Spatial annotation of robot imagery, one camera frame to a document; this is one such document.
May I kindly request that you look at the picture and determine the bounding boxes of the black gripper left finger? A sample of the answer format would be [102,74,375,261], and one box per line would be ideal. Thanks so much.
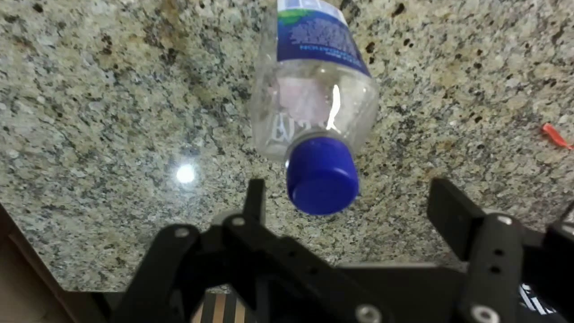
[224,180,384,323]

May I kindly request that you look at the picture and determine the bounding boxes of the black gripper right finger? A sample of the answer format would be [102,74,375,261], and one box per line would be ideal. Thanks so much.
[427,178,524,323]

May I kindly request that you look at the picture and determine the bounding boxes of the water bottle blue label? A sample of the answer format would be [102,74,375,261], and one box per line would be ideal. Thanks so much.
[249,0,379,216]

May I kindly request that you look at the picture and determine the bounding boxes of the small red object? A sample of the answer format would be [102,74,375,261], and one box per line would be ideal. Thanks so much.
[542,123,574,151]

